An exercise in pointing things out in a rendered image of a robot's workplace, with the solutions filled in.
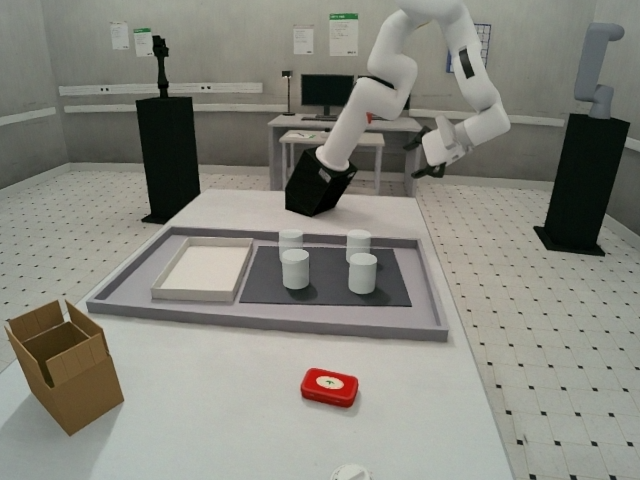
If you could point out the brown cardboard box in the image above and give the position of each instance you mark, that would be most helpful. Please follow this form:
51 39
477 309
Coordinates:
84 375

